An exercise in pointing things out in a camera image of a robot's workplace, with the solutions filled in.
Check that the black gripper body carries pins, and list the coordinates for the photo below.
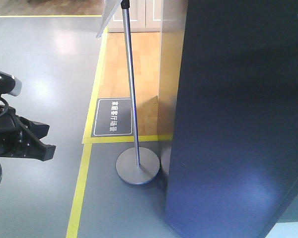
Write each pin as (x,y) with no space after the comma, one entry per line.
(11,134)

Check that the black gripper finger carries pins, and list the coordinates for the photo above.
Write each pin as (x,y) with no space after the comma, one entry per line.
(33,148)
(40,130)

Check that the dark grey fridge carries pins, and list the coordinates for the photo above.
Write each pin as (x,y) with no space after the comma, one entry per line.
(234,159)

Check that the yellow floor tape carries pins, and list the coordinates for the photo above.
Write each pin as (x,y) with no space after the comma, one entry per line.
(77,194)

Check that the dark floor label sign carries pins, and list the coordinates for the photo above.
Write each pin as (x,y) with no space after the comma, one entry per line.
(113,117)

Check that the silver sign stand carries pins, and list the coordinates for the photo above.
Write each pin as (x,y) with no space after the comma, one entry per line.
(137,165)

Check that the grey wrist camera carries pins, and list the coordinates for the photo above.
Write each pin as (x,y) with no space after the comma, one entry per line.
(9,84)

